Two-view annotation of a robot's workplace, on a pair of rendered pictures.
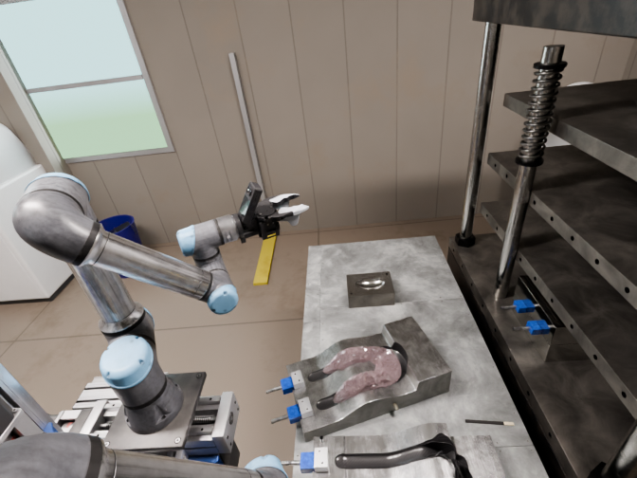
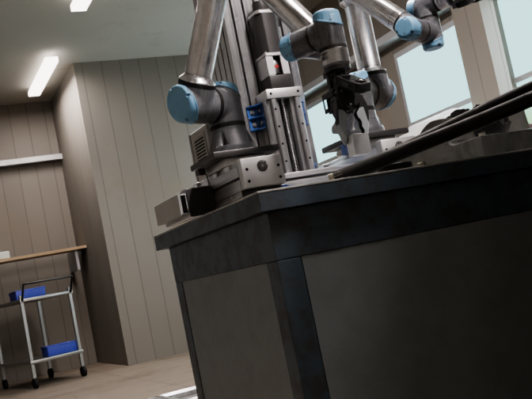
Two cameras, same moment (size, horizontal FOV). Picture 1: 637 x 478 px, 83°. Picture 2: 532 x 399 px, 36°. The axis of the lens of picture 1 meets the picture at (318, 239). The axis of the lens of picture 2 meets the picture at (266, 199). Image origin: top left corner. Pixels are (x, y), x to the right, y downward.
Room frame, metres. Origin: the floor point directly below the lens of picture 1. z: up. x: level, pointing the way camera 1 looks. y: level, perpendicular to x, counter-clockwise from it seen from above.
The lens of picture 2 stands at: (-1.08, -1.71, 0.66)
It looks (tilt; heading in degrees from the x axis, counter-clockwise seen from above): 5 degrees up; 60
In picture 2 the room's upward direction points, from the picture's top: 11 degrees counter-clockwise
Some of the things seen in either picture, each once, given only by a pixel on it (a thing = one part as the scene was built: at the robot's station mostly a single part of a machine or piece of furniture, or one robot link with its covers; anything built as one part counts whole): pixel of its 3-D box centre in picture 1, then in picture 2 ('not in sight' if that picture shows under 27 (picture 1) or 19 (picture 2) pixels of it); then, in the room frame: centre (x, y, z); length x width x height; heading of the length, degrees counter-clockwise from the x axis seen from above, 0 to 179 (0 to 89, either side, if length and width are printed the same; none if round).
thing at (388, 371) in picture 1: (363, 366); not in sight; (0.76, -0.09, 0.90); 0.26 x 0.18 x 0.08; 102
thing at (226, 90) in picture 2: not in sight; (222, 104); (0.12, 0.55, 1.20); 0.13 x 0.12 x 0.14; 21
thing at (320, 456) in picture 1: (304, 462); not in sight; (0.49, 0.12, 0.89); 0.13 x 0.05 x 0.05; 85
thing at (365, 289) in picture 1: (370, 289); not in sight; (1.21, -0.20, 0.83); 0.20 x 0.15 x 0.07; 85
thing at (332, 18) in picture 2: not in sight; (328, 31); (0.19, 0.00, 1.25); 0.09 x 0.08 x 0.11; 111
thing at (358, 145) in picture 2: not in sight; (349, 149); (0.19, 0.02, 0.93); 0.13 x 0.05 x 0.05; 85
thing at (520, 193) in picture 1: (513, 233); not in sight; (1.12, -0.75, 1.10); 0.05 x 0.05 x 1.30
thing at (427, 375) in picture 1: (364, 373); not in sight; (0.77, -0.09, 0.85); 0.50 x 0.26 x 0.11; 102
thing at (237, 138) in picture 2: not in sight; (229, 139); (0.13, 0.55, 1.09); 0.15 x 0.15 x 0.10
